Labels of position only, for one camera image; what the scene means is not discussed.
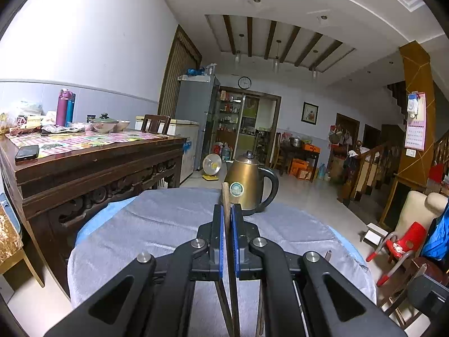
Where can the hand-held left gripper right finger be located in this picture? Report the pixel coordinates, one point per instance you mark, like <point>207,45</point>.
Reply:
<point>235,245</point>

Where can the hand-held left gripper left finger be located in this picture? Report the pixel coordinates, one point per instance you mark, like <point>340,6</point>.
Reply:
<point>222,242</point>

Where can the single dark wooden chopstick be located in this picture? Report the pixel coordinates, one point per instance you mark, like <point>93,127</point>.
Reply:
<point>226,196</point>

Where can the dark wooden stool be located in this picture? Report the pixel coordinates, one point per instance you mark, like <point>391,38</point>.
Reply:
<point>419,265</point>

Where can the blue jacket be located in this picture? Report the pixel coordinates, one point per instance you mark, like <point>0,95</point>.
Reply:
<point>436,238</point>

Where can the red child chair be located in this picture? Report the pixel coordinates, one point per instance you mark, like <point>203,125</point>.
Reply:
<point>407,242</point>

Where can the bronze electric kettle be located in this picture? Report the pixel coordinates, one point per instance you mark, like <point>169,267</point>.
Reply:
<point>252,182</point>

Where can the grey tablecloth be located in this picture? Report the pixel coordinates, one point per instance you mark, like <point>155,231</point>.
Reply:
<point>158,224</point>

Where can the round electric heater fan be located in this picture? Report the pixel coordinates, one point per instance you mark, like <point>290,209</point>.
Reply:
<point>212,165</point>

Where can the white step stool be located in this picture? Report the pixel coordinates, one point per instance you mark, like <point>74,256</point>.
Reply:
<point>373,235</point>

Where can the large water bottle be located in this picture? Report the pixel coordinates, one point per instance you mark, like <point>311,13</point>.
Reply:
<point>321,172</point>
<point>227,153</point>

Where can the beige sofa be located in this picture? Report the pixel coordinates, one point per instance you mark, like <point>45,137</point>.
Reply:
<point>414,207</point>

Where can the white chest freezer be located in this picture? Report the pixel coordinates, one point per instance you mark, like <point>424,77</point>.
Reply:
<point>189,147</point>

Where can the orange cardboard boxes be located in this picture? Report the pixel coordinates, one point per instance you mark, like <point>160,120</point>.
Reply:
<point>301,170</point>

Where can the dark wooden side table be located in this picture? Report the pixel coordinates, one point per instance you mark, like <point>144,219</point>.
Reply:
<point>298,154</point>

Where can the metal basin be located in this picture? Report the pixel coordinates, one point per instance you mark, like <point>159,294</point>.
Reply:
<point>295,143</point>

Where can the blue round table cover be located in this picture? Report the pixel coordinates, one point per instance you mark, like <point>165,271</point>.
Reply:
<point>101,217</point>

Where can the wooden shelf cabinet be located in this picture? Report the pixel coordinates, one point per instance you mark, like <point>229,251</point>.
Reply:
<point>228,119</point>

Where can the brown tiled pillar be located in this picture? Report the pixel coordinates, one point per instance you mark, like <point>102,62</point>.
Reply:
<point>414,168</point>

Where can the dark wooden dining chair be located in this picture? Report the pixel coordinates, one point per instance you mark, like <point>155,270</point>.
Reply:
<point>156,123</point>

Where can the carved wooden sideboard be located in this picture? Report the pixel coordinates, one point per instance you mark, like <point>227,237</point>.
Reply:
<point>105,168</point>

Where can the grey refrigerator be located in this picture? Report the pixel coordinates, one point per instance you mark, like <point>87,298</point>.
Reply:
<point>193,101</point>

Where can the wooden stair railing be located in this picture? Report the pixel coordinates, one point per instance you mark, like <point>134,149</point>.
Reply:
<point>364,168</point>

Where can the small ceramic bowl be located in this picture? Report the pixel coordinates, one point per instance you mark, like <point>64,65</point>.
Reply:
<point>124,125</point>

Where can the lidded green bowl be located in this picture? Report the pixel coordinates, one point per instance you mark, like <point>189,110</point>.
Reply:
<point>104,124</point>

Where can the checkered pink table runner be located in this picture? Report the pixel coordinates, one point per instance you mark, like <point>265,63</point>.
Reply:
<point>87,140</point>

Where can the brown door curtain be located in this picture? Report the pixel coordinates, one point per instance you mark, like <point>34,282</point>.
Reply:
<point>179,70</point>

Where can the pendant ceiling lamp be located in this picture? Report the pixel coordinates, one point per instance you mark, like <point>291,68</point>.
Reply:
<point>277,65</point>
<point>314,73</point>
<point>238,56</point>

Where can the blue thermos bottle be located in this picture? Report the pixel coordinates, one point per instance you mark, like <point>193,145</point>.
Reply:
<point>71,110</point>

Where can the purple thermos bottle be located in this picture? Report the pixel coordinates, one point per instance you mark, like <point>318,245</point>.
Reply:
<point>63,108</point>

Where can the gold patterned cushioned chair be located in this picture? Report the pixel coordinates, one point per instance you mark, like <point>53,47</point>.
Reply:
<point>8,242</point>

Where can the black smartphone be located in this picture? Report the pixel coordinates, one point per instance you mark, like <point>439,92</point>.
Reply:
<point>27,152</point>

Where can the pile of snack packets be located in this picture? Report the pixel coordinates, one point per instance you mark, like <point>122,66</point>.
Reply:
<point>24,119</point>

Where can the framed wall picture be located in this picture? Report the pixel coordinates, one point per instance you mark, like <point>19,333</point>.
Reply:
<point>309,113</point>

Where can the round wall clock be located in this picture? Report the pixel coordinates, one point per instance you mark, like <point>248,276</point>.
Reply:
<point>244,82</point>

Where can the pink wall calendar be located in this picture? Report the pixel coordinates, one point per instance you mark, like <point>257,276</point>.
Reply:
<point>415,130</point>

